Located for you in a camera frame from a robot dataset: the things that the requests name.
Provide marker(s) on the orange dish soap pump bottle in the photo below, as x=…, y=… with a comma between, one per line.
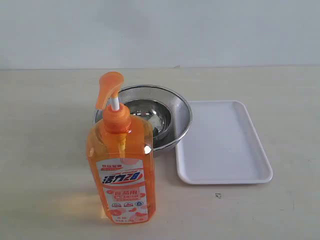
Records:
x=127, y=191

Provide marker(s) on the steel mesh colander basin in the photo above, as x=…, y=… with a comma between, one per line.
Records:
x=150, y=119

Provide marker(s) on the white rectangular plastic tray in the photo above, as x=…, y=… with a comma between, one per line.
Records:
x=222, y=147

